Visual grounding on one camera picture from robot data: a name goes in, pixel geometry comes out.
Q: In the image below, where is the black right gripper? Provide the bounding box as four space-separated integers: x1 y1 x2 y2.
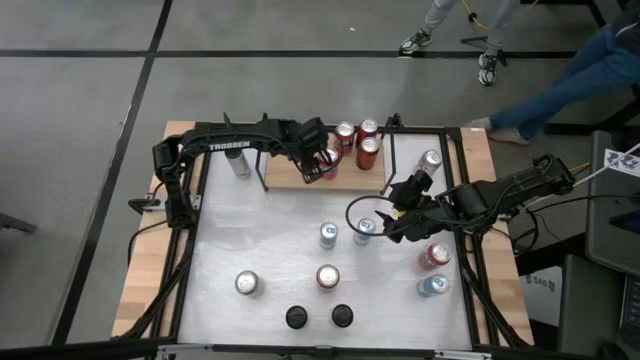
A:
375 196 445 245

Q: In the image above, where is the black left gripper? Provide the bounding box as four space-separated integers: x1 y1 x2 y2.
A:
287 116 346 185

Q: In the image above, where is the red Fanta can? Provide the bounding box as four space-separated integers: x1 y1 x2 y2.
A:
418 242 454 273
333 120 357 156
319 148 342 182
356 117 380 144

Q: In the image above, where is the red can with black graphic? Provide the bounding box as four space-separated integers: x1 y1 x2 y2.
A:
355 135 381 172

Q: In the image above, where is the silver Diet Coke can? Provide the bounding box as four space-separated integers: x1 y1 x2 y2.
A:
234 269 265 297
413 148 444 177

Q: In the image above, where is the red soda can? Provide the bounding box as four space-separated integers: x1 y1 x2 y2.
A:
315 263 342 291

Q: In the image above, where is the white Celsius can black lid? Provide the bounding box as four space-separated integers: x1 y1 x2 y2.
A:
331 303 355 329
224 148 253 181
285 305 310 331

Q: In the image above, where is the blue silver Red Bull can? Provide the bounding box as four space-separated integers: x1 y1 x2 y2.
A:
318 221 340 250
416 273 450 299
352 217 377 246

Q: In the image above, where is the wooden tray board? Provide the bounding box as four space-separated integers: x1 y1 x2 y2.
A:
254 112 404 197

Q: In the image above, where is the white table cover sheet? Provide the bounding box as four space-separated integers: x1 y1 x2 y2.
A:
177 130 475 351

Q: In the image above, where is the white printed box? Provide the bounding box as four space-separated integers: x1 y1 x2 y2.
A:
519 267 564 326

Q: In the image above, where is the black furniture leg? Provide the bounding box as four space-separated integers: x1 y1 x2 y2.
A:
543 97 640 137

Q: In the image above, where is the grey box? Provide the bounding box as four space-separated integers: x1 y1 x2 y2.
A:
557 253 626 357

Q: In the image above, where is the grey cabinet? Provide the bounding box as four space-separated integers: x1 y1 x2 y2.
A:
585 129 640 277

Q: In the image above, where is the person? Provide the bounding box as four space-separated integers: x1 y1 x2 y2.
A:
462 0 640 147
398 0 519 87

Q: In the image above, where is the black flat device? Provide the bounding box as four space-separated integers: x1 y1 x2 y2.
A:
608 209 640 236

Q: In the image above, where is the white paper label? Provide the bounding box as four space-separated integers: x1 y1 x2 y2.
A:
603 148 640 180

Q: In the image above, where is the black keyboard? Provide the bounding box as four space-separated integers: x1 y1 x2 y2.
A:
618 273 640 346

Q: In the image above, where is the dark chair base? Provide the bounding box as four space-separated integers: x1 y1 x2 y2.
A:
0 212 39 235

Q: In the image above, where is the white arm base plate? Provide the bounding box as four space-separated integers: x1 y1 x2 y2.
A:
142 192 203 212

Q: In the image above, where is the white cable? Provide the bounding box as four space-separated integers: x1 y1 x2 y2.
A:
525 142 640 209

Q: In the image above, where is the yellow power cable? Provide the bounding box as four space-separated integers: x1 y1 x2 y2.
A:
458 0 489 30

